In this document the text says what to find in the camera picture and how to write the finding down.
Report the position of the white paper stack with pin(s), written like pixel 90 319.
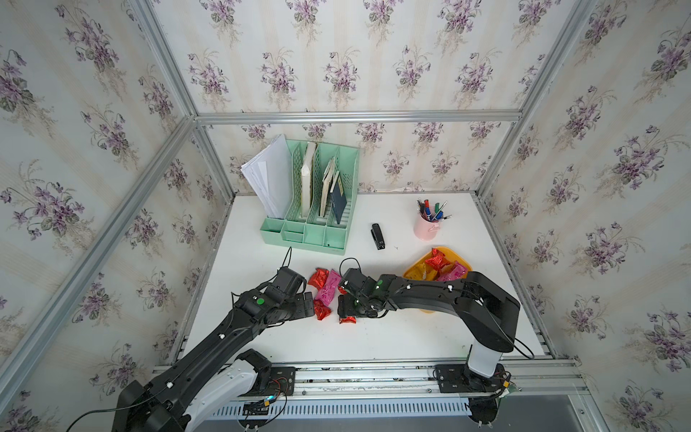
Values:
pixel 270 175

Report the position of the aluminium rail frame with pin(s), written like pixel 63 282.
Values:
pixel 414 379

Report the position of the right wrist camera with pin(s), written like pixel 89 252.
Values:
pixel 354 282

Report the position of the pink pen cup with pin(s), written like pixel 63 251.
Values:
pixel 426 230

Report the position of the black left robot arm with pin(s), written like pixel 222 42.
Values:
pixel 187 393

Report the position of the yellow tea bag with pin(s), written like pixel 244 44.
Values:
pixel 430 275

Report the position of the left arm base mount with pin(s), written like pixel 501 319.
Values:
pixel 271 380

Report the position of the mint green desk organizer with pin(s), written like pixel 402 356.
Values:
pixel 319 232

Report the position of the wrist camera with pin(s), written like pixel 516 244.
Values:
pixel 354 282
pixel 288 282

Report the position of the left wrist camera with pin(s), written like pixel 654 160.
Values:
pixel 288 282

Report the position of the dark blue booklet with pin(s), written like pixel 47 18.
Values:
pixel 338 197

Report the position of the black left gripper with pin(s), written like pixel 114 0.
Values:
pixel 301 310

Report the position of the yellow storage tray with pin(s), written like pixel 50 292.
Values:
pixel 416 270

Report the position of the cream book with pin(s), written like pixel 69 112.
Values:
pixel 306 177

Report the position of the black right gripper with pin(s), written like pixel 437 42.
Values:
pixel 344 310

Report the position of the pens in cup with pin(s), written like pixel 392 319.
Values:
pixel 432 213

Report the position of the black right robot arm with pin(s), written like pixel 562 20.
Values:
pixel 489 312

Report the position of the black stapler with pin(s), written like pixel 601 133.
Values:
pixel 377 236

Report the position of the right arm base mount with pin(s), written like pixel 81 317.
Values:
pixel 459 378

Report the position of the pink tea bag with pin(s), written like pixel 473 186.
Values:
pixel 329 291
pixel 453 272

